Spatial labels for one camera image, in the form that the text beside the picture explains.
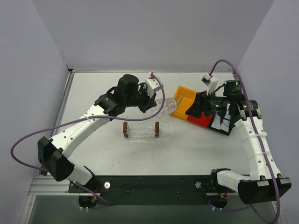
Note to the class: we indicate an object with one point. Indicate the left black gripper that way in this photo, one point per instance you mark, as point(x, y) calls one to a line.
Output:
point(149, 104)

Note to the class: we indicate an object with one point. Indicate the clear textured oval tray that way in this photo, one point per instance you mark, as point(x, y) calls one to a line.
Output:
point(144, 131)

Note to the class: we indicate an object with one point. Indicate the brown wooden tray foot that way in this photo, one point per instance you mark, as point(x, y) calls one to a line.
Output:
point(125, 129)
point(157, 129)

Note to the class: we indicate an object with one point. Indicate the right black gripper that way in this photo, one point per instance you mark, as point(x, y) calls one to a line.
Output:
point(198, 105)

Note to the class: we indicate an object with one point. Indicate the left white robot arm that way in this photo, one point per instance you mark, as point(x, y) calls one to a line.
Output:
point(54, 153)

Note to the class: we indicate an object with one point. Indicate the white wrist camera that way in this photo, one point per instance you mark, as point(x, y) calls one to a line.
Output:
point(211, 83)
point(153, 86)

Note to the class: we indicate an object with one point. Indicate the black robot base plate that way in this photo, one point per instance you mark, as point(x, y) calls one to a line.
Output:
point(156, 189)

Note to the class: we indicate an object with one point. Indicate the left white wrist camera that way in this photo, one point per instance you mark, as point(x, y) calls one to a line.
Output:
point(153, 86)

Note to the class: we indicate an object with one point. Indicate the clear plastic cup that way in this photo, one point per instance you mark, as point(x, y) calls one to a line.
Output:
point(170, 105)

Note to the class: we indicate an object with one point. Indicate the yellow plastic bin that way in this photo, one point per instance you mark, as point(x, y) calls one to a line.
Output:
point(185, 103)

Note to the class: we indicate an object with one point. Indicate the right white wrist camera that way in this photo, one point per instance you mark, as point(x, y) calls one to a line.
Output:
point(211, 83)

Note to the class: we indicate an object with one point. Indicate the red plastic bin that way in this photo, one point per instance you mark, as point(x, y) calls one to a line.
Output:
point(204, 121)

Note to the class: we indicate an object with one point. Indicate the black plastic bin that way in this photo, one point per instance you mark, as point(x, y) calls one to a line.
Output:
point(221, 123)

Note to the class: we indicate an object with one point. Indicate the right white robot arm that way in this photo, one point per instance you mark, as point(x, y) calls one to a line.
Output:
point(265, 180)

